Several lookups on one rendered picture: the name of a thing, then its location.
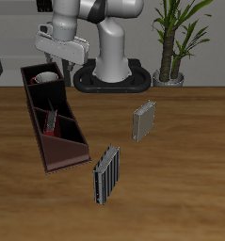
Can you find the red book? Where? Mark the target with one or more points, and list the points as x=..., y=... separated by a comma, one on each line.
x=51, y=123

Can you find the dark brown desk caddy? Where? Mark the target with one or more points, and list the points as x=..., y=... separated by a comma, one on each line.
x=56, y=125

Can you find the beige book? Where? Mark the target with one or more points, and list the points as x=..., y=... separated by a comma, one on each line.
x=144, y=120

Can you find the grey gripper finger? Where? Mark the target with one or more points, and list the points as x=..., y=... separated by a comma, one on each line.
x=48, y=57
x=70, y=65

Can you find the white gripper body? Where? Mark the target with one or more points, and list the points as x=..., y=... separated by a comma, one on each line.
x=62, y=49

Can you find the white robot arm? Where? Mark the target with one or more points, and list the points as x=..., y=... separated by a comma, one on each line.
x=112, y=47

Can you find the red mug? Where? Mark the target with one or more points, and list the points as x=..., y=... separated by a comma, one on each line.
x=45, y=77

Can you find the pot plant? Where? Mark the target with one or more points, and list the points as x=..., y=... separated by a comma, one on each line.
x=172, y=44

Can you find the black striped book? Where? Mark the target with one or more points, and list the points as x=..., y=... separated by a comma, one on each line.
x=107, y=175

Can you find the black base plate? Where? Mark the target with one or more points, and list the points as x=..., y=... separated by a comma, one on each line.
x=112, y=83

